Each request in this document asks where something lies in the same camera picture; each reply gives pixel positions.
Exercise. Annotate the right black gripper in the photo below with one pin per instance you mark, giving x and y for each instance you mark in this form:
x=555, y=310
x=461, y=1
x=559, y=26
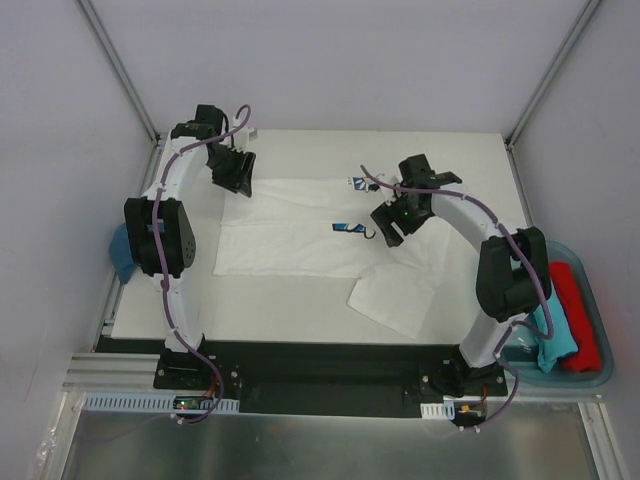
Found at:
x=390, y=218

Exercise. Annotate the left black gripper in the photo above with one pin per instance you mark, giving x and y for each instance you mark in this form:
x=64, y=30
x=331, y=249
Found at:
x=230, y=166

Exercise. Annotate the white printed t shirt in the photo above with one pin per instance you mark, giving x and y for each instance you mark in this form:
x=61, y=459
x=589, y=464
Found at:
x=322, y=228

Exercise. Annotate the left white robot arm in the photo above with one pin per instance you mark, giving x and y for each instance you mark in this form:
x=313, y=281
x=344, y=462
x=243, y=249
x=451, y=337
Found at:
x=161, y=238

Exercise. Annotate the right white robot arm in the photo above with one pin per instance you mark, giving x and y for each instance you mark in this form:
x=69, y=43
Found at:
x=512, y=278

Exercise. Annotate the dark blue t shirt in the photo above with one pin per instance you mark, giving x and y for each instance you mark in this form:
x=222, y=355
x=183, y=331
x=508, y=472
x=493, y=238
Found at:
x=121, y=256

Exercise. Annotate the teal plastic bin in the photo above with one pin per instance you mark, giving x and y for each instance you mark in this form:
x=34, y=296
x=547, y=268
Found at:
x=522, y=350

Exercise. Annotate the cyan rolled t shirt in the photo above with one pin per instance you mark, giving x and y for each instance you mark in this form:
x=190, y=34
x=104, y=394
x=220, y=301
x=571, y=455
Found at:
x=562, y=344

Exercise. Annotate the red rolled t shirt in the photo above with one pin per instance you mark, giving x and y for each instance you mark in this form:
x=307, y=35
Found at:
x=588, y=358

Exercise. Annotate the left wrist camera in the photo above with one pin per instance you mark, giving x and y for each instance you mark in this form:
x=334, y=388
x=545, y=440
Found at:
x=240, y=140

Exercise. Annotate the right aluminium frame post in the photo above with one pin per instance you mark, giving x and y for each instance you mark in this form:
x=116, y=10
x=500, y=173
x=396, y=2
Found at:
x=570, y=41

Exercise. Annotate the aluminium frame post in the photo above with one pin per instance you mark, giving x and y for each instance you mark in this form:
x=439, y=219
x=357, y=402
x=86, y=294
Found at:
x=91, y=16
x=570, y=41

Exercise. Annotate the left aluminium frame post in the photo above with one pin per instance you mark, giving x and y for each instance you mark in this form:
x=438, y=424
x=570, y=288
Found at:
x=91, y=16

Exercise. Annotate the right slotted cable duct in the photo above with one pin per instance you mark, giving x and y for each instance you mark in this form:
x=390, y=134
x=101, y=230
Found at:
x=438, y=411

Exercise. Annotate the slotted cable duct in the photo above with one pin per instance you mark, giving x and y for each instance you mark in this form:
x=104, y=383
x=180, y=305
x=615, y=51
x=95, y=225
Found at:
x=438, y=411
x=157, y=403

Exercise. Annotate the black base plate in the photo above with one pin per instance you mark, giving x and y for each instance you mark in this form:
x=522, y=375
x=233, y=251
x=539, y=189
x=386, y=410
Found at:
x=320, y=379

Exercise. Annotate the left slotted cable duct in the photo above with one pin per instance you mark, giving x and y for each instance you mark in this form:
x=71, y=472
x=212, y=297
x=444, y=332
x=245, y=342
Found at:
x=157, y=403

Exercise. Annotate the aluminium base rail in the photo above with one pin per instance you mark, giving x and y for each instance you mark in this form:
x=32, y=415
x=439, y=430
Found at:
x=113, y=364

